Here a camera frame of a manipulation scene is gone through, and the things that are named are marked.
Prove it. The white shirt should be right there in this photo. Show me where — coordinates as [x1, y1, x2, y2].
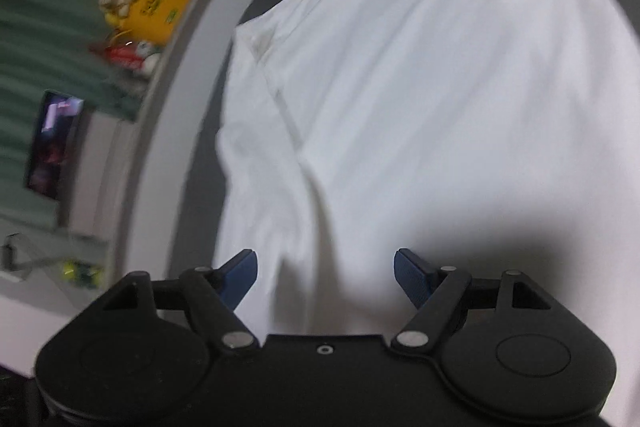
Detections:
[212, 0, 640, 408]

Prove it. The television screen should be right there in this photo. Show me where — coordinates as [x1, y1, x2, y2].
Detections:
[25, 89, 83, 198]

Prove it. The red snack packet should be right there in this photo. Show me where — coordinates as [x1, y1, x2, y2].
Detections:
[92, 43, 151, 70]

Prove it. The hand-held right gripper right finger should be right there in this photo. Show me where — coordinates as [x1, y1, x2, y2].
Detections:
[391, 248, 552, 351]

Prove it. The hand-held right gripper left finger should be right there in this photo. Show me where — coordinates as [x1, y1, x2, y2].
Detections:
[92, 249, 259, 351]

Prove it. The yellow snack bag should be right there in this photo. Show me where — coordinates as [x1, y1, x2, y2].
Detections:
[122, 0, 193, 45]

